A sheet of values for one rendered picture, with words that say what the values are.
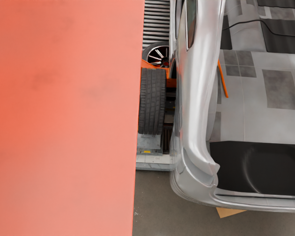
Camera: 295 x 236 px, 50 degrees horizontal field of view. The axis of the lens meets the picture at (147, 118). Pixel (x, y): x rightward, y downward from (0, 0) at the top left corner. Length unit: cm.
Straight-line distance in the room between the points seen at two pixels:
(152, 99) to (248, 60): 118
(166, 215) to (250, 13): 254
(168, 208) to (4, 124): 337
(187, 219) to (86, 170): 337
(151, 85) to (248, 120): 97
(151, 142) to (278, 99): 142
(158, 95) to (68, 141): 258
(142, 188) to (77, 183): 340
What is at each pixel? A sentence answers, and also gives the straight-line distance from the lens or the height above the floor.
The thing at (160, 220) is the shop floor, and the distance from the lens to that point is 356.
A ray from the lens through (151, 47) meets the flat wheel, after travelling 409.
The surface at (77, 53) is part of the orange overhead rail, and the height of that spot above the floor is 322.
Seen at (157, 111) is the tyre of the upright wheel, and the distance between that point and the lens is 284.
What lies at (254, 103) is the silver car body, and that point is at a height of 103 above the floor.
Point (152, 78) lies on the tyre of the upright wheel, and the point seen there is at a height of 118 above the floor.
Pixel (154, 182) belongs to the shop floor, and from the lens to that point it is 367.
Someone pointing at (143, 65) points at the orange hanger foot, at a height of 80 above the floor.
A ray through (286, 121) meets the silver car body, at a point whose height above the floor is 97.
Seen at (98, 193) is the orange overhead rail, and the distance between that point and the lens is 24.
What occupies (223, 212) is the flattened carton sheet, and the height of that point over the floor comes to 1.
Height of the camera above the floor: 345
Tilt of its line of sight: 59 degrees down
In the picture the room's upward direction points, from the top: 6 degrees clockwise
